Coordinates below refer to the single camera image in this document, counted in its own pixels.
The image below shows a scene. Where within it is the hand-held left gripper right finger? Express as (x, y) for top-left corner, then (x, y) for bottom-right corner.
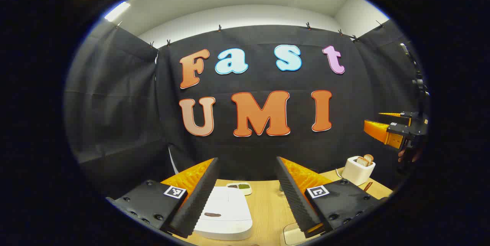
(275, 156), (389, 239)

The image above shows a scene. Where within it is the clear plastic rice box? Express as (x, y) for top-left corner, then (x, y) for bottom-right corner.
(283, 222), (311, 246)

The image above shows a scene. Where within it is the ceiling light panel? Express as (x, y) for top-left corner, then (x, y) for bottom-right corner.
(104, 1), (131, 23)

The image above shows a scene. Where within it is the white rice cooker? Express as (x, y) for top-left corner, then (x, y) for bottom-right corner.
(193, 186), (254, 241)

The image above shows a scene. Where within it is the white toaster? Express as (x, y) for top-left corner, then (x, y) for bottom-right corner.
(341, 156), (376, 186)

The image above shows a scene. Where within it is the black backdrop cloth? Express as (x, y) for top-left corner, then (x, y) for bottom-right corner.
(63, 18), (429, 200)

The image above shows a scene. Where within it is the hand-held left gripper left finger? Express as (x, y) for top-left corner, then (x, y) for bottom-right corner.
(105, 157), (221, 239)

